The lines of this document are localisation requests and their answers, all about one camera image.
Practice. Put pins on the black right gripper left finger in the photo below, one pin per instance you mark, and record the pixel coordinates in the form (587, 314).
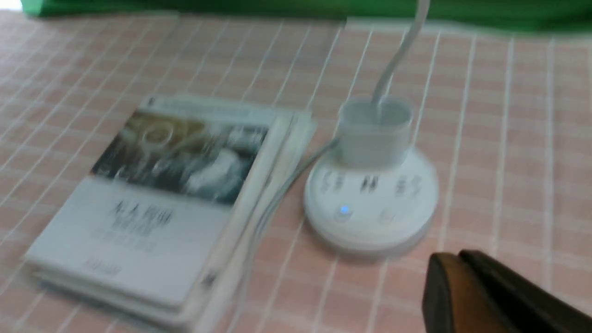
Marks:
(454, 301)

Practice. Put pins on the green backdrop cloth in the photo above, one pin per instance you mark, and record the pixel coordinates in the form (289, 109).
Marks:
(508, 15)

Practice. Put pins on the bottom white book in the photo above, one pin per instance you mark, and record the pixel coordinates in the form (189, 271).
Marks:
(229, 258)

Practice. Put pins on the pink checkered tablecloth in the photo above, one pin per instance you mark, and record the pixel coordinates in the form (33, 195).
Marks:
(506, 120)

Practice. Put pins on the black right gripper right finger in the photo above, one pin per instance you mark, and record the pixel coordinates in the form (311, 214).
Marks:
(528, 307)

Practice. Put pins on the top self-driving textbook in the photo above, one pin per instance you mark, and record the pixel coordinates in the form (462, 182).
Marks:
(144, 221)

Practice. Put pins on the white desk lamp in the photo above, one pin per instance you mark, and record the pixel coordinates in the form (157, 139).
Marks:
(371, 193)

